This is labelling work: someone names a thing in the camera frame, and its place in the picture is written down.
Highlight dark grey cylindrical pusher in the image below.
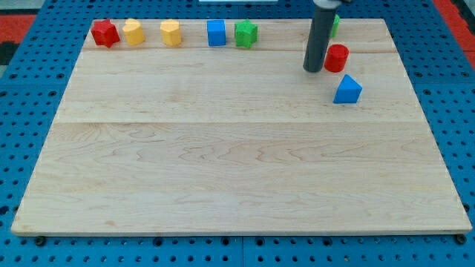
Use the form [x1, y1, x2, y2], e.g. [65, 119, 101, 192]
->
[303, 3, 337, 73]

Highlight blue triangle block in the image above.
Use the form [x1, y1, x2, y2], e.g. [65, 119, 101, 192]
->
[333, 74, 363, 104]

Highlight green star block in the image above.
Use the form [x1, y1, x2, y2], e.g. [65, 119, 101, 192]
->
[235, 19, 258, 48]

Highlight red star block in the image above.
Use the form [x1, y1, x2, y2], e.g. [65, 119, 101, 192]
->
[91, 19, 120, 48]

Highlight green block behind pusher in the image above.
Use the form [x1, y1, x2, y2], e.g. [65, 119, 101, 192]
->
[330, 14, 340, 39]

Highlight red cylinder block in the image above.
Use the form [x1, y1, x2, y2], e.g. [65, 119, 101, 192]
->
[324, 44, 350, 73]

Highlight blue cube block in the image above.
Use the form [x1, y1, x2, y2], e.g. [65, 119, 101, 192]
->
[206, 19, 226, 47]

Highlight yellow hexagon block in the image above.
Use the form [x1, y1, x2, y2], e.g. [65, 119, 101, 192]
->
[160, 19, 182, 47]

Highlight wooden board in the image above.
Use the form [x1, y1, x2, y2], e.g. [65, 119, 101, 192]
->
[11, 19, 472, 237]

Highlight yellow heart block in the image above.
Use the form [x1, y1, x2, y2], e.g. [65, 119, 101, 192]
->
[122, 19, 145, 46]

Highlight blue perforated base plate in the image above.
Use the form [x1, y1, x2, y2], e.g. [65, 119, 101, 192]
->
[1, 0, 474, 266]

